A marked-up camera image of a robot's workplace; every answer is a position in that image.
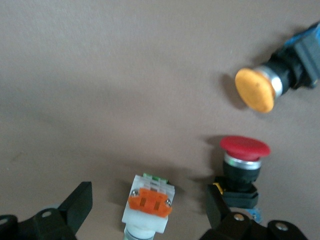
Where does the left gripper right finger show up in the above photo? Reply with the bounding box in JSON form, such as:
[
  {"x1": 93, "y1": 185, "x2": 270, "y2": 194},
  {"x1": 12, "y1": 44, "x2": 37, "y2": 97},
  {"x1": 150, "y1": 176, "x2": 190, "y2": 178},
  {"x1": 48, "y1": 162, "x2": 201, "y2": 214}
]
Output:
[{"x1": 199, "y1": 186, "x2": 308, "y2": 240}]

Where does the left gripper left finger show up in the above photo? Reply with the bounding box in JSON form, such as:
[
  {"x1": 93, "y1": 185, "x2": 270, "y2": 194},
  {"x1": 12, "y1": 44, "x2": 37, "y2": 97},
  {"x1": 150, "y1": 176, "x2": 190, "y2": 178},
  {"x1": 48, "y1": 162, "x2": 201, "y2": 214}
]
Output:
[{"x1": 0, "y1": 181, "x2": 93, "y2": 240}]

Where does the brown table mat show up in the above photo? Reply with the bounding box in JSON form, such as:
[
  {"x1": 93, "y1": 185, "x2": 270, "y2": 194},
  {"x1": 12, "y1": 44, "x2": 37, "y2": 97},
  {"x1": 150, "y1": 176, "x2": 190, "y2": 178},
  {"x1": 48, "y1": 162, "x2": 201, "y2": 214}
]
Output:
[{"x1": 0, "y1": 0, "x2": 320, "y2": 240}]

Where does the yellow mushroom pushbutton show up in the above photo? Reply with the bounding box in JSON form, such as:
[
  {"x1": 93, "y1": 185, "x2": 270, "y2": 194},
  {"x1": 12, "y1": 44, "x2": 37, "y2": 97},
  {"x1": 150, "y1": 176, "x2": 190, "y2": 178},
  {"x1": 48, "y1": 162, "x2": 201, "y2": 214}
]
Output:
[{"x1": 234, "y1": 21, "x2": 320, "y2": 114}]

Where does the red mushroom pushbutton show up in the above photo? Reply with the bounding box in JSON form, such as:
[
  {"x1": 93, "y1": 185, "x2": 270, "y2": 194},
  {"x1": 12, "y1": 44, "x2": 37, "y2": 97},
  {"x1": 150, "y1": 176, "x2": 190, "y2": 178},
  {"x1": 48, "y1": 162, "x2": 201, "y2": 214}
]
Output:
[{"x1": 212, "y1": 135, "x2": 272, "y2": 224}]

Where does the green pushbutton white orange block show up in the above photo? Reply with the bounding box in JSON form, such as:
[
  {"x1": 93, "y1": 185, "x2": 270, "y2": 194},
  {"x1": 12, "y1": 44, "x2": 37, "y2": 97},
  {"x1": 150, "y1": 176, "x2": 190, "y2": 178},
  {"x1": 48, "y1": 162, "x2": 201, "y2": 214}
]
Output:
[{"x1": 121, "y1": 172, "x2": 176, "y2": 240}]

